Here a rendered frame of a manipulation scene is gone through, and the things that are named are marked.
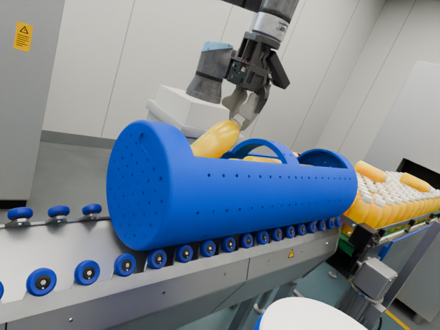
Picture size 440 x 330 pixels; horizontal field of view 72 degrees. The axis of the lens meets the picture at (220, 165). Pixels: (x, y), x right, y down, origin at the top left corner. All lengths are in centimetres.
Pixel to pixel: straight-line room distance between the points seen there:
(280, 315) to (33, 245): 51
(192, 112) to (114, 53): 251
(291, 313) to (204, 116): 76
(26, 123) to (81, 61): 141
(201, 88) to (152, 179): 68
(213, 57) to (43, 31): 116
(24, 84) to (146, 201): 162
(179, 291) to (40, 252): 32
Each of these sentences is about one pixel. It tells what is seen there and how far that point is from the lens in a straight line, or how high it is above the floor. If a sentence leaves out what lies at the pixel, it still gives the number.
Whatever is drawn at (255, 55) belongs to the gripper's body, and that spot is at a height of 143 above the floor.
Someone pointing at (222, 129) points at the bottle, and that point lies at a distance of 72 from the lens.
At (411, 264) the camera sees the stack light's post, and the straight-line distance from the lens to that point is 172.
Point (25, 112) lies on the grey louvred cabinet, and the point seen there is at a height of 72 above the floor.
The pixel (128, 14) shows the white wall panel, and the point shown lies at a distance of 355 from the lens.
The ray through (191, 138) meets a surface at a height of 110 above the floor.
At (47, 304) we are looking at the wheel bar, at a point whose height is 92.
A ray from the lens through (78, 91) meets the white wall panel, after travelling 354.
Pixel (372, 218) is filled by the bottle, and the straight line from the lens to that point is 151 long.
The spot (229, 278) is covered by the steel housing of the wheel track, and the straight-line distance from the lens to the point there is 91.
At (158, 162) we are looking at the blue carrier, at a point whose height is 118.
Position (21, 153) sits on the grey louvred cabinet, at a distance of 230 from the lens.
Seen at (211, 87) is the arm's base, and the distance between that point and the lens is 123.
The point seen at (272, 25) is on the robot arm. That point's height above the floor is 150.
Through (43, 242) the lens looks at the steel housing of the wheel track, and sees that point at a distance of 76.
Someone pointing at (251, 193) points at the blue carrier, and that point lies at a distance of 73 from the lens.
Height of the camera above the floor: 139
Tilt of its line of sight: 18 degrees down
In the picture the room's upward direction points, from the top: 21 degrees clockwise
